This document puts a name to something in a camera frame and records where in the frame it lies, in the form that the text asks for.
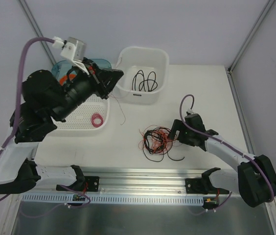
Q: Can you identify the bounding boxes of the orange cable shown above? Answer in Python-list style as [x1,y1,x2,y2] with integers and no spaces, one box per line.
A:
[59,73,77,85]
[138,124,177,155]

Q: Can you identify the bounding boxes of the thin red wire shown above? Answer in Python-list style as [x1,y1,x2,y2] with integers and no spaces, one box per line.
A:
[110,92,127,126]

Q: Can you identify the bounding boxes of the black cable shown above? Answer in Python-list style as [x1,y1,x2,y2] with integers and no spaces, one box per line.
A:
[132,70,159,93]
[143,126,185,163]

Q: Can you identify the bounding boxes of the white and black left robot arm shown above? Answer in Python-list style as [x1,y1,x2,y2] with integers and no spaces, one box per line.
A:
[0,58,124,195]

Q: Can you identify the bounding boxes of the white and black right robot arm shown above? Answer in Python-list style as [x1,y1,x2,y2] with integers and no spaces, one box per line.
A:
[168,113,276,208]

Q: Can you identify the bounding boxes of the white perforated plastic basket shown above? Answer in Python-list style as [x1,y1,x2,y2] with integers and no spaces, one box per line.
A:
[48,95,110,137]

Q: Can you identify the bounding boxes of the white deep plastic tub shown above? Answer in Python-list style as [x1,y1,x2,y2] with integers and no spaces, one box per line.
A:
[115,47,169,105]

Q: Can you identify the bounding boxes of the teal transparent plastic bin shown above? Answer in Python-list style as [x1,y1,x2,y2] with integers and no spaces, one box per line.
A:
[51,59,112,81]

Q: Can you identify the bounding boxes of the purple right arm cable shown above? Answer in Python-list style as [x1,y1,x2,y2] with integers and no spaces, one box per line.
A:
[179,94,276,203]

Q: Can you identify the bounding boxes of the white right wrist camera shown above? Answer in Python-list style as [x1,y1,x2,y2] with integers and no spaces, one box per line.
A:
[186,108,196,115]

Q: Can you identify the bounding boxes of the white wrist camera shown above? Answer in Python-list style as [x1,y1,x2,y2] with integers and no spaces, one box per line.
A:
[186,108,196,115]
[52,37,89,74]

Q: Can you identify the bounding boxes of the coiled pink cable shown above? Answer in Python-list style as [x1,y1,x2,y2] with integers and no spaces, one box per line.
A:
[91,112,105,127]

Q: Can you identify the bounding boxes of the coiled orange cable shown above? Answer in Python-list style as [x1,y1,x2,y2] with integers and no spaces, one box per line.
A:
[59,73,77,85]

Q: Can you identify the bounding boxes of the black cable in tub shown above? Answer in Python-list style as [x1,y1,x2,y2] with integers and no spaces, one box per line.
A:
[132,70,159,93]

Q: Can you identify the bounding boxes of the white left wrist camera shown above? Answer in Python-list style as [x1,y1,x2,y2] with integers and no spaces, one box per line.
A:
[52,37,89,74]

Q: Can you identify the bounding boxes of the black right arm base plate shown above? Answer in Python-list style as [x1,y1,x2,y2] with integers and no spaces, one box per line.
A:
[185,178,209,194]

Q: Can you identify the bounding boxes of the white slotted cable duct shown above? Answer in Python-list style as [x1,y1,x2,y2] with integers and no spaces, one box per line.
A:
[23,193,204,206]

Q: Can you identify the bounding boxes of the aluminium mounting rail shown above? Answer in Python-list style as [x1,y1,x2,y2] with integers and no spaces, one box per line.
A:
[81,166,205,195]

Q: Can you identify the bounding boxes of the right aluminium frame post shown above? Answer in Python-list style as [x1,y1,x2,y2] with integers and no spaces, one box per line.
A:
[227,0,276,74]

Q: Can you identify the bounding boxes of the aluminium frame post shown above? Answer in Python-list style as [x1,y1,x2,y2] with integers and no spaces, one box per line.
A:
[227,0,276,74]
[17,0,56,66]

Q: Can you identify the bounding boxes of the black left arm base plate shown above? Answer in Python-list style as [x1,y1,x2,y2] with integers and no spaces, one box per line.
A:
[67,176,100,192]

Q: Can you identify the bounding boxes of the left aluminium frame post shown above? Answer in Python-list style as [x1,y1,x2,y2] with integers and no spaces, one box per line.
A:
[17,0,56,66]

